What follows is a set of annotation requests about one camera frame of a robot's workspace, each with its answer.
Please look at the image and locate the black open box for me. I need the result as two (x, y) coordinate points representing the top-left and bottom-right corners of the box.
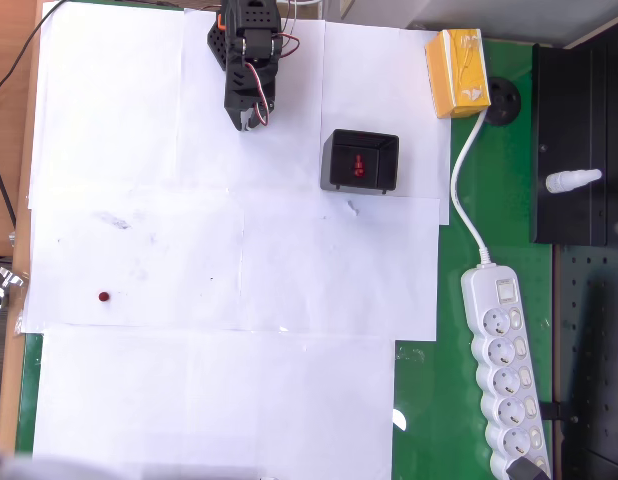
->
(319, 128), (401, 196)

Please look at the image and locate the yellow cardboard box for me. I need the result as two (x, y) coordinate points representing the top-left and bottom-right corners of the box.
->
(424, 28), (492, 120)

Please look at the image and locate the white power cable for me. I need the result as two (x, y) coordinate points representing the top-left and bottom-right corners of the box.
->
(449, 107), (493, 267)

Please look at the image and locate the metal clamp with wing nut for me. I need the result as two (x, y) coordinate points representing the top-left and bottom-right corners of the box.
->
(0, 266), (29, 315)

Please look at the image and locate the black pegboard panel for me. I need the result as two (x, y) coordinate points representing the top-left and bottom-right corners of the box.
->
(552, 244), (618, 480)

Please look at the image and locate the thick black cable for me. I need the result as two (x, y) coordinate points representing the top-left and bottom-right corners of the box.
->
(0, 145), (18, 232)

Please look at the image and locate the black round cable grommet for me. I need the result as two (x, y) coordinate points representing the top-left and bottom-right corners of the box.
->
(483, 76), (522, 127)

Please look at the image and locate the white power strip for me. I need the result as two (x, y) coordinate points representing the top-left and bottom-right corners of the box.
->
(460, 264), (553, 480)

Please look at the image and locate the small white bottle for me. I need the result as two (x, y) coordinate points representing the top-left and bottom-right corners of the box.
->
(544, 168), (603, 196)

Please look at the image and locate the white paper sheet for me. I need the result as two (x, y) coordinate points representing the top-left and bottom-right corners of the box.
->
(175, 6), (327, 194)
(321, 19), (453, 227)
(20, 189), (247, 333)
(29, 0), (187, 198)
(238, 192), (442, 343)
(31, 323), (397, 480)

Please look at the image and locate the small black bracket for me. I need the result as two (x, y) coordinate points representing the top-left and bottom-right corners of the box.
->
(538, 401), (576, 427)

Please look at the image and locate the black metal shelf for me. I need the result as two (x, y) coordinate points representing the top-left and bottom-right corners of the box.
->
(530, 19), (618, 247)

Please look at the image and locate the black power plug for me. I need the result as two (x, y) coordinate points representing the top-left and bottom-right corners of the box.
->
(505, 456), (548, 480)

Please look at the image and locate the thin black cable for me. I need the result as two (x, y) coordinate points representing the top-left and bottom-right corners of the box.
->
(0, 0), (66, 104)

